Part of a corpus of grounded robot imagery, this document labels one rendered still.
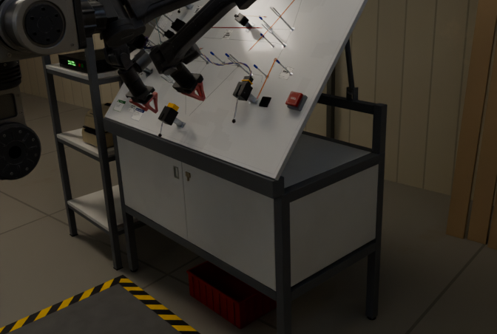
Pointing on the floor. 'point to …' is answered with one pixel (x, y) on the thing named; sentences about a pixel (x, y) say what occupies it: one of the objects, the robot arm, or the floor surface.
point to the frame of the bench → (283, 258)
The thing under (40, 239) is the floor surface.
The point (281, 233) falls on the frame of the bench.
